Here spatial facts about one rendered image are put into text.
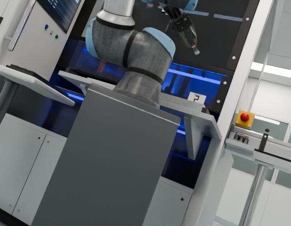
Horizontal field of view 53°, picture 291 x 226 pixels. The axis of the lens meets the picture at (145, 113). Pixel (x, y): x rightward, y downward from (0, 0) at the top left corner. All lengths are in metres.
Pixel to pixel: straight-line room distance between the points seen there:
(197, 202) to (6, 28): 1.16
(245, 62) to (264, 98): 4.78
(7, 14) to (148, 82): 0.85
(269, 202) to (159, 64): 5.32
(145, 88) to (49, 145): 1.06
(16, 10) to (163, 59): 0.84
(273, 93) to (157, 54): 5.57
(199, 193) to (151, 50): 0.79
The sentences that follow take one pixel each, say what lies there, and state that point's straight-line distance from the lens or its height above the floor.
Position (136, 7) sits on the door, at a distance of 1.85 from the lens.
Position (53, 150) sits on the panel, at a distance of 1.75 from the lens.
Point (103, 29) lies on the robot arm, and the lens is 0.88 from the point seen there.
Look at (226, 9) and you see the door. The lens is 1.70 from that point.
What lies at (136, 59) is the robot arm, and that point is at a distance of 0.85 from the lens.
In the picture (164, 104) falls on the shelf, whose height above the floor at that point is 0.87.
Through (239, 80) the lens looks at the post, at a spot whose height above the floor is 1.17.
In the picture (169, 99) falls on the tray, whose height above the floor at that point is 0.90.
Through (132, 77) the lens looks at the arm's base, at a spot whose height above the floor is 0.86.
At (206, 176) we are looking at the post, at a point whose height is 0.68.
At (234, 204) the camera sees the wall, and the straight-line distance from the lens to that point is 6.01.
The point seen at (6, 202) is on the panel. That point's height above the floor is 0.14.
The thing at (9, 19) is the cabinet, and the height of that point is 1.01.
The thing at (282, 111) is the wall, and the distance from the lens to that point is 6.25.
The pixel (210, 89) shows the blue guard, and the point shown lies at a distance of 1.50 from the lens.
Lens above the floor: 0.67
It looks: 8 degrees up
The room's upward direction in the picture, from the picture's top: 21 degrees clockwise
